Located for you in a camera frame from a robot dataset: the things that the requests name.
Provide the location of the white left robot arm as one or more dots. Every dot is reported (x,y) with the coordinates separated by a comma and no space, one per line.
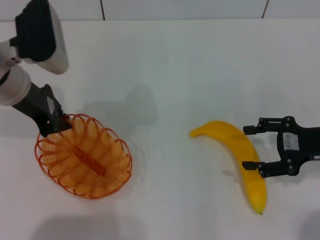
(12,87)

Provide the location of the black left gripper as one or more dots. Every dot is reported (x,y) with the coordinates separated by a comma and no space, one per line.
(37,107)

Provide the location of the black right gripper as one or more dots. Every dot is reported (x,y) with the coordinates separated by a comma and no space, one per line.
(305,145)

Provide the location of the yellow banana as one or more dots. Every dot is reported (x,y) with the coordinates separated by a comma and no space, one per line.
(246,155)

